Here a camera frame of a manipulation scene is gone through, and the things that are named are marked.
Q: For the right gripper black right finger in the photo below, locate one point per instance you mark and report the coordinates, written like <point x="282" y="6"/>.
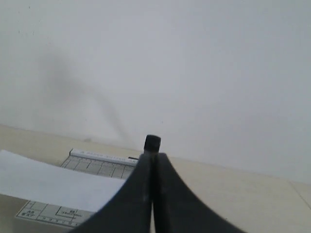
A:
<point x="177" y="209"/>

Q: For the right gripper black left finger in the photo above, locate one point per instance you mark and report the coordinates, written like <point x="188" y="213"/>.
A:
<point x="129" y="211"/>

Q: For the white paper strip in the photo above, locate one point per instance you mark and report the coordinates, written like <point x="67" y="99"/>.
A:
<point x="28" y="179"/>

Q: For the grey paper cutter base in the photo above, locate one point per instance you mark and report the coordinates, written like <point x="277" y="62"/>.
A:
<point x="38" y="217"/>

